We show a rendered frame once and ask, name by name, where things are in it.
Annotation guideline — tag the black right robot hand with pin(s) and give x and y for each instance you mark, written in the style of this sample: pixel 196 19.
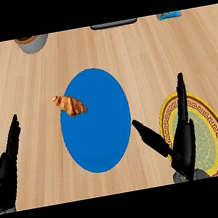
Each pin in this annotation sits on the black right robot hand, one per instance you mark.
pixel 183 142

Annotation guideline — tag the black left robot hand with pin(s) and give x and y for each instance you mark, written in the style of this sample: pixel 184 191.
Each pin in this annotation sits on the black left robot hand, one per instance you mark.
pixel 5 173

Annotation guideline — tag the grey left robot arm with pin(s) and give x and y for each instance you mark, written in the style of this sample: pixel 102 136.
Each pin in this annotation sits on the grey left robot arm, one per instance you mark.
pixel 8 210

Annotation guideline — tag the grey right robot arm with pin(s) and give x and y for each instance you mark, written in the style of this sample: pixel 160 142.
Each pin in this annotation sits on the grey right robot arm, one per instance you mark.
pixel 194 175

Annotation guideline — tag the yellow patterned plate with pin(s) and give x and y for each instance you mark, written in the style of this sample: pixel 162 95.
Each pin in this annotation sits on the yellow patterned plate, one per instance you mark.
pixel 207 134

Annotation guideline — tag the blue plate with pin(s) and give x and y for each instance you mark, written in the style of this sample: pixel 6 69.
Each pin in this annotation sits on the blue plate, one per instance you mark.
pixel 95 120

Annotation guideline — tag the golden brown croissant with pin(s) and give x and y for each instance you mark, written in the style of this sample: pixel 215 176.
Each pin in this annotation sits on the golden brown croissant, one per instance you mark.
pixel 70 105

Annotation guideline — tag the blue snack packet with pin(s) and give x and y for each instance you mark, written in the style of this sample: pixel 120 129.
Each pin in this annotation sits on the blue snack packet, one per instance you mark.
pixel 168 15

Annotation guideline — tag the grey pot with brown rim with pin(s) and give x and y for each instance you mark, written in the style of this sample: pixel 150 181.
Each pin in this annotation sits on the grey pot with brown rim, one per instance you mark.
pixel 32 44

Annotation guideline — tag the dark grey flat appliance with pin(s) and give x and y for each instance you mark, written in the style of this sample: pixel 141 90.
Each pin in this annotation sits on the dark grey flat appliance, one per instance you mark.
pixel 114 24

